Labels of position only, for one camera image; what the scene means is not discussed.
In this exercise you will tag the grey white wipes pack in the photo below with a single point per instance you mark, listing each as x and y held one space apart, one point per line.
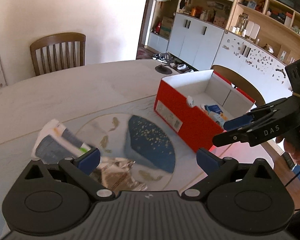
56 142

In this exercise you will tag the pair of sneakers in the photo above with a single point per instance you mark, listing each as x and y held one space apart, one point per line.
163 57

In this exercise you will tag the silver foil bag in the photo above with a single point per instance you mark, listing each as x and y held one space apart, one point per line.
115 174

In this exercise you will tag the black round table socket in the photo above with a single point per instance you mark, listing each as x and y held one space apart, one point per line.
163 70

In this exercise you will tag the red cardboard shoe box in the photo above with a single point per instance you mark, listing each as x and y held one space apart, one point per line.
196 105

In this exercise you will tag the wooden chair behind table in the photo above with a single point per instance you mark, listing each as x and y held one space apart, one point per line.
58 52

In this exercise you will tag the wooden shelf unit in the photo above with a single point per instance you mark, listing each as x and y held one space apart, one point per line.
229 30

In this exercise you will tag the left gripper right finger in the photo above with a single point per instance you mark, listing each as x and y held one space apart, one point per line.
219 172

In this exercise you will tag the blue fish pattern table mat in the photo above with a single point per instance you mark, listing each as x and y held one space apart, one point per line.
108 128

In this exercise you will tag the light blue carton box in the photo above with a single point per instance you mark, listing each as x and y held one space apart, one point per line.
215 113

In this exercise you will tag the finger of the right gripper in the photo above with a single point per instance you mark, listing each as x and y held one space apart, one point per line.
245 121
244 134

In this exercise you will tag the wooden chair beside box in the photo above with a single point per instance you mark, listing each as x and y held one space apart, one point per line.
241 83

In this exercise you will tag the white wall cabinet unit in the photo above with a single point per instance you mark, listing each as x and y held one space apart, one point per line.
265 72

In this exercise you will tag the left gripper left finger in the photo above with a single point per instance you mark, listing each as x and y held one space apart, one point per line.
79 170

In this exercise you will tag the person's right hand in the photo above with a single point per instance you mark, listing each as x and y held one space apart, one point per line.
290 148

